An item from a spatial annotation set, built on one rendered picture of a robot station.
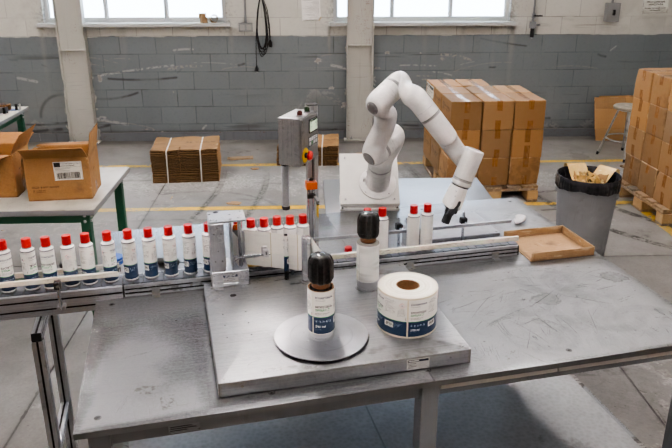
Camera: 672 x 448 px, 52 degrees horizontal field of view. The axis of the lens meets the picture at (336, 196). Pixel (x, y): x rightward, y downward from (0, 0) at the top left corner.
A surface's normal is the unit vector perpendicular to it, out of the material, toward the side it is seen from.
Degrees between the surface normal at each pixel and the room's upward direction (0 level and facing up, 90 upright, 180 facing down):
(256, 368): 0
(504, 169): 90
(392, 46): 90
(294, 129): 90
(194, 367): 0
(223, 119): 90
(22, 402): 0
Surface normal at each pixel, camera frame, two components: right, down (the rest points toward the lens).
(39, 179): 0.16, 0.33
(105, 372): 0.00, -0.95
